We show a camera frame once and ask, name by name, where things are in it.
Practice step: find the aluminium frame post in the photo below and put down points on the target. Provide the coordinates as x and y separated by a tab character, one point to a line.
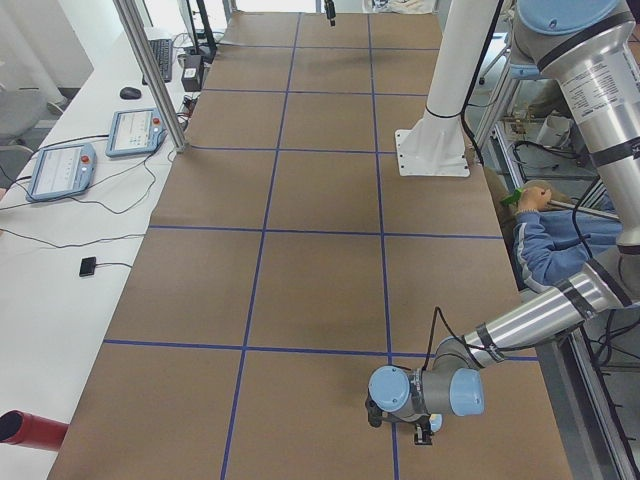
134	29

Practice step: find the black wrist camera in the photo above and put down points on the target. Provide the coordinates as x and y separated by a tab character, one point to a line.
375	415

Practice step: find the red bottle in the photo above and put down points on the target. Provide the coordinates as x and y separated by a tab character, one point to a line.
31	431

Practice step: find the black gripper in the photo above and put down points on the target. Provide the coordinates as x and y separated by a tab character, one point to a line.
330	10
423	431

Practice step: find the near blue teach pendant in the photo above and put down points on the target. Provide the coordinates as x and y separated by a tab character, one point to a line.
61	172

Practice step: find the far blue teach pendant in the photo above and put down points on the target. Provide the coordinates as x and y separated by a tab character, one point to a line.
135	132

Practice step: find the black computer mouse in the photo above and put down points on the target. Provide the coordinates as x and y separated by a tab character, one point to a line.
130	93

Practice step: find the white camera pole with base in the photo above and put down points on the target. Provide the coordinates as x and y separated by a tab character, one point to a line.
435	146

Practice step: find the blue white call bell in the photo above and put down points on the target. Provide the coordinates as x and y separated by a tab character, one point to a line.
436	422

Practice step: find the black box with label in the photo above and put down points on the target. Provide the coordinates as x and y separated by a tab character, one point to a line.
192	73

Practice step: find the black keyboard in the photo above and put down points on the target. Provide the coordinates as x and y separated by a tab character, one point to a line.
162	50

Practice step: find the person in blue sweater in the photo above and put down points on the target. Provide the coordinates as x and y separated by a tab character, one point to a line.
547	244

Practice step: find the blue teach pendant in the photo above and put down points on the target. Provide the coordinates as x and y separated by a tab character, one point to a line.
135	132
61	172

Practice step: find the small black square device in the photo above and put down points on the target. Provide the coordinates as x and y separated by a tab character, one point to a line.
88	266

